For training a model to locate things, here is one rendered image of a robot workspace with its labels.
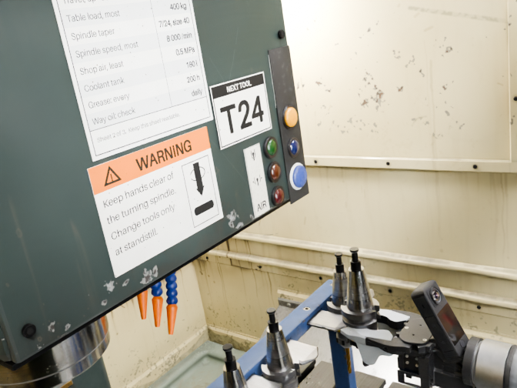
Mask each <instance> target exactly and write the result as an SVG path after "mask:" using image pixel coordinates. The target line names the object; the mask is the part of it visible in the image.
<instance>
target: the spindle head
mask: <svg viewBox="0 0 517 388"><path fill-rule="evenodd" d="M192 7H193V11H194V16H195V24H196V28H197V33H198V40H199V44H200V49H201V53H202V61H203V65H204V70H205V78H206V82H207V87H208V95H209V99H210V104H211V108H212V101H211V96H210V92H209V86H212V85H217V84H220V83H223V82H228V81H231V80H234V79H239V78H241V77H245V76H247V75H253V74H255V73H259V72H264V78H265V87H266V92H267V98H268V104H269V113H270V119H271V124H272V128H271V129H269V130H267V131H265V132H262V133H259V134H258V135H254V136H253V137H251V138H248V139H245V140H243V141H241V142H238V143H236V144H234V145H231V146H229V147H227V148H224V149H222V150H221V149H220V147H219V143H218V135H217V130H216V126H215V118H214V113H213V109H212V116H213V120H210V121H208V122H204V123H202V124H199V125H195V126H193V127H191V128H188V129H184V130H182V131H180V132H176V133H173V134H171V135H167V136H165V137H162V138H160V139H156V140H153V141H151V142H147V143H145V144H142V145H139V146H136V147H134V148H131V149H127V150H125V151H123V152H119V153H116V154H114V155H111V156H108V157H105V158H103V159H99V160H97V161H94V162H93V161H92V156H91V153H90V149H89V146H88V140H87V137H86V134H85V128H84V126H83V122H82V117H81V113H80V110H79V107H78V101H77V98H76V94H75V90H74V86H73V83H72V77H71V74H70V71H69V67H68V62H67V58H66V55H65V50H64V47H63V44H62V38H61V35H60V31H59V28H58V23H57V19H56V16H55V11H54V8H53V4H52V0H0V365H2V366H4V367H6V368H8V369H10V370H12V371H16V370H17V369H19V368H20V367H22V366H24V365H25V364H26V363H29V362H30V361H32V360H33V359H35V358H36V357H38V356H40V355H42V354H43V353H45V352H46V351H48V350H50V349H51V348H52V347H54V346H56V345H58V344H60V343H61V342H62V341H64V340H66V339H68V338H69V337H70V336H72V335H74V334H76V333H77V332H79V331H80V330H82V329H84V328H85V327H87V326H89V325H90V324H92V323H93V322H95V321H96V320H98V319H100V318H102V317H103V316H105V315H106V314H108V313H110V312H111V311H112V310H114V309H116V308H118V307H120V306H121V305H122V304H124V303H126V302H128V301H129V300H130V299H132V298H134V297H136V296H137V295H139V294H140V293H142V292H144V291H146V290H147V289H149V288H150V287H152V286H154V285H155V284H156V283H159V282H160V281H162V280H163V279H165V278H166V277H168V276H170V275H171V274H173V273H175V272H176V271H178V270H180V269H181V268H182V267H184V266H186V265H188V264H189V263H191V262H193V261H194V260H196V259H197V258H199V257H200V256H203V255H204V254H206V253H207V252H209V251H210V250H212V249H214V248H215V247H216V246H219V245H220V244H222V243H223V242H225V241H226V240H228V239H230V238H232V237H233V236H235V235H236V234H238V233H240V232H241V231H243V230H244V229H246V228H248V227H250V226H251V225H253V224H254V223H256V222H258V221H259V220H260V219H263V218H264V217H266V216H267V215H269V214H270V213H272V212H274V211H275V210H277V209H279V208H280V207H282V206H284V205H285V204H286V203H288V202H290V199H289V189H288V183H287V178H286V173H285V163H284V157H283V152H282V142H281V136H280V131H279V121H278V116H277V110H276V106H275V96H274V91H273V85H272V75H271V69H270V64H269V53H268V50H270V49H276V48H280V47H283V46H287V45H288V43H287V38H286V31H285V21H284V15H283V9H282V0H192ZM205 126H206V127H207V131H208V139H209V143H210V148H211V152H212V160H213V164H214V169H215V176H216V181H217V185H218V193H219V197H220V201H221V206H222V213H223V218H221V219H219V220H218V221H216V222H214V223H213V224H211V225H209V226H206V227H205V228H204V229H201V230H200V231H198V232H196V233H194V234H193V235H191V236H189V237H188V238H186V239H183V240H182V241H181V242H178V243H176V244H175V245H174V246H171V247H169V248H168V249H166V250H164V251H163V252H161V253H159V254H157V255H156V256H153V257H152V258H151V259H148V260H146V261H144V262H143V263H141V264H139V265H138V266H136V267H134V268H132V269H130V270H129V271H127V272H126V273H123V274H121V275H120V276H118V277H116V278H115V274H114V271H113V268H112V263H111V260H110V256H109V253H108V248H107V245H106V241H105V236H104V233H103V229H102V224H101V221H100V218H99V214H98V209H97V206H96V203H95V197H94V194H93V191H92V186H91V183H90V179H89V176H88V170H87V169H89V168H91V167H94V166H97V165H100V164H102V163H105V162H108V161H111V160H113V159H117V158H119V157H122V156H125V155H128V154H130V153H133V152H136V151H138V150H141V149H144V148H147V147H149V146H153V145H155V144H158V143H160V142H164V141H166V140H169V139H172V138H175V137H177V136H180V135H183V134H185V133H188V132H191V131H194V130H196V129H200V128H202V127H205ZM269 136H272V137H274V138H275V139H276V141H277V143H278V151H277V154H276V156H275V157H274V158H272V159H269V158H267V157H266V155H265V153H264V149H263V146H264V142H265V140H266V139H267V138H268V137H269ZM258 143H259V145H260V149H261V154H262V164H263V169H264V173H265V183H266V188H267V193H268V198H269V207H270V210H269V211H267V212H265V213H263V214H262V215H260V216H259V217H257V218H255V214H254V209H253V205H252V197H251V192H250V187H249V182H248V173H247V168H246V164H245V155H244V149H247V148H249V147H251V146H253V145H256V144H258ZM271 162H278V163H279V164H280V166H281V168H282V175H281V178H280V180H279V181H278V182H276V183H273V182H270V181H269V178H268V174H267V171H268V167H269V164H270V163H271ZM276 186H282V187H283V189H284V190H285V201H284V202H283V204H282V205H281V206H274V205H273V203H272V199H271V195H272V190H273V189H274V188H275V187H276Z"/></svg>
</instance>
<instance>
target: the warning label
mask: <svg viewBox="0 0 517 388"><path fill-rule="evenodd" d="M87 170H88V176H89V179H90V183H91V186H92V191H93V194H94V197H95V203H96V206H97V209H98V214H99V218H100V221H101V224H102V229H103V233H104V236H105V241H106V245H107V248H108V253H109V256H110V260H111V263H112V268H113V271H114V274H115V278H116V277H118V276H120V275H121V274H123V273H126V272H127V271H129V270H130V269H132V268H134V267H136V266H138V265H139V264H141V263H143V262H144V261H146V260H148V259H151V258H152V257H153V256H156V255H157V254H159V253H161V252H163V251H164V250H166V249H168V248H169V247H171V246H174V245H175V244H176V243H179V242H181V241H182V240H183V239H186V238H188V237H189V236H191V235H193V234H194V233H196V232H198V231H200V230H201V229H204V228H205V227H206V226H209V225H211V224H213V223H214V222H216V221H218V220H219V219H221V218H223V213H222V206H221V201H220V197H219V193H218V185H217V181H216V176H215V169H214V164H213V160H212V152H211V148H210V143H209V139H208V131H207V127H206V126H205V127H202V128H200V129H196V130H194V131H191V132H188V133H185V134H183V135H180V136H177V137H175V138H172V139H169V140H166V141H164V142H160V143H158V144H155V145H152V146H149V147H147V148H144V149H141V150H138V151H136V152H133V153H130V154H128V155H125V156H122V157H119V158H117V159H113V160H111V161H108V162H105V163H102V164H100V165H97V166H94V167H91V168H89V169H87Z"/></svg>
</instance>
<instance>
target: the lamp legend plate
mask: <svg viewBox="0 0 517 388"><path fill-rule="evenodd" d="M244 155H245V164H246V168H247V173H248V182H249V187H250V192H251V197H252V205H253V209H254V214H255V218H257V217H259V216H260V215H262V214H263V213H265V212H267V211H269V210H270V207H269V198H268V193H267V188H266V183H265V173H264V169H263V164H262V154H261V149H260V145H259V143H258V144H256V145H253V146H251V147H249V148H247V149H244Z"/></svg>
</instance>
